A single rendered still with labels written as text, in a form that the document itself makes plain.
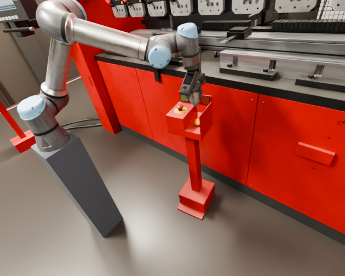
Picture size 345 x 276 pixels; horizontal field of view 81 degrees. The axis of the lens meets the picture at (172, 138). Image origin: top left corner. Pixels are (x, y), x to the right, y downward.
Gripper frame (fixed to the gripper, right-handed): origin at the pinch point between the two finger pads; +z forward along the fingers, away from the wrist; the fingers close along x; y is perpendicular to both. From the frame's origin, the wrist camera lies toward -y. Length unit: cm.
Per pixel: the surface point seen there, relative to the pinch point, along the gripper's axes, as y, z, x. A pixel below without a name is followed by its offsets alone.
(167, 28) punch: 51, -20, 41
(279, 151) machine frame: 15, 34, -41
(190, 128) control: -3.9, 13.0, 2.3
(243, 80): 24.2, -1.6, -16.7
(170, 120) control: -5.9, 8.2, 12.4
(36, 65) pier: 99, 45, 357
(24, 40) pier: 105, 5, 357
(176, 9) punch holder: 45, -32, 29
